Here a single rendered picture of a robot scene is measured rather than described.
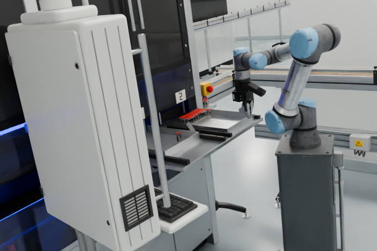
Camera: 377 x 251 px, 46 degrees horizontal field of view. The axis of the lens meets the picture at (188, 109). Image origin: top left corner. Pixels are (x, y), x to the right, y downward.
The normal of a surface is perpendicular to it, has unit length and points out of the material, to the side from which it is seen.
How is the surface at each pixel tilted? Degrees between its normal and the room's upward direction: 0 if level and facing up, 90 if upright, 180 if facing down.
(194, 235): 90
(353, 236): 0
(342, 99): 90
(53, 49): 90
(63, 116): 90
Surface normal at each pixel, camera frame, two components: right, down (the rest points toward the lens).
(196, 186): 0.79, 0.07
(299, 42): -0.82, 0.15
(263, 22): -0.60, 0.29
